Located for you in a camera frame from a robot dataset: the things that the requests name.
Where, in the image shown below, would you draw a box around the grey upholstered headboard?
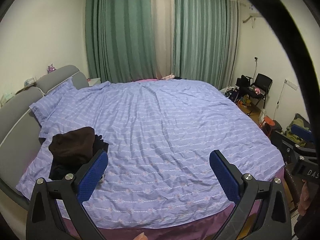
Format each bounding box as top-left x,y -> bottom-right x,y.
0,65 -> 90,205

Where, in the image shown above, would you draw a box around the purple patterned blanket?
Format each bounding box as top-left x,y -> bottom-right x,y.
15,79 -> 285,230

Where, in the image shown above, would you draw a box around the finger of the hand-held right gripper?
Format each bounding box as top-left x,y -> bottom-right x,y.
281,139 -> 319,163
291,124 -> 316,144

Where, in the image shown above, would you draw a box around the white wall power strip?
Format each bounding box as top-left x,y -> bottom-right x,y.
284,79 -> 299,90

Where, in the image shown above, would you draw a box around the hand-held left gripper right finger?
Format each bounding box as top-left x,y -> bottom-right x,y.
209,150 -> 292,240

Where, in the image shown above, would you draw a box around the beige sheer curtain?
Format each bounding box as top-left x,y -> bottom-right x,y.
150,0 -> 175,79

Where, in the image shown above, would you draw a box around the thick black cable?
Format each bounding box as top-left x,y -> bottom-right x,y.
229,0 -> 320,135

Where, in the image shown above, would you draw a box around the orange stool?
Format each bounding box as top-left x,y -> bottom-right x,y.
260,116 -> 275,133

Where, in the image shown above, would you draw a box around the green cloth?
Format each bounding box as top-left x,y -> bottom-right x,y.
286,119 -> 309,145

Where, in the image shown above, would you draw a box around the black chair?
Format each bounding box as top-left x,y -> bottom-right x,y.
246,73 -> 273,110

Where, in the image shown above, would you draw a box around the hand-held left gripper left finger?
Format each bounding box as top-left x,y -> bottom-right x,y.
26,149 -> 109,240

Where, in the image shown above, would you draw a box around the brown pants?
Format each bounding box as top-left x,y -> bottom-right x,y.
48,127 -> 96,167

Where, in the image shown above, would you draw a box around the white air conditioner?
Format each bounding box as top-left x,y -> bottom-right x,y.
246,4 -> 264,18

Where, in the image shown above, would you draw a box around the green curtain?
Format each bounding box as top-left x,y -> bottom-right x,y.
172,0 -> 239,90
85,0 -> 155,83

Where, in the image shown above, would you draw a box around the person's right hand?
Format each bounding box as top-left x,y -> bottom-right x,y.
299,180 -> 314,217

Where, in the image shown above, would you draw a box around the colourful floor toys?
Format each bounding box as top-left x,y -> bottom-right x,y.
237,95 -> 252,108

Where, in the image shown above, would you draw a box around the purple patterned pillow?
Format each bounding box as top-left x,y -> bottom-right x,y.
29,78 -> 75,138

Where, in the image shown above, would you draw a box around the white air conditioner hose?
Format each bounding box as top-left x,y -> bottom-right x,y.
241,15 -> 258,27

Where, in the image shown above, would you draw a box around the thin wall cable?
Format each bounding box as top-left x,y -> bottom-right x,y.
274,82 -> 285,120

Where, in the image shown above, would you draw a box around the black bag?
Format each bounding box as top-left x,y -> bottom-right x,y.
236,75 -> 253,89

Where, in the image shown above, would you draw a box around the purple bed sheet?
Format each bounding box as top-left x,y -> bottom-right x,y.
56,200 -> 258,240

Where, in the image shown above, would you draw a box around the pile of black clothes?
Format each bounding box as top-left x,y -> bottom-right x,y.
49,134 -> 110,182

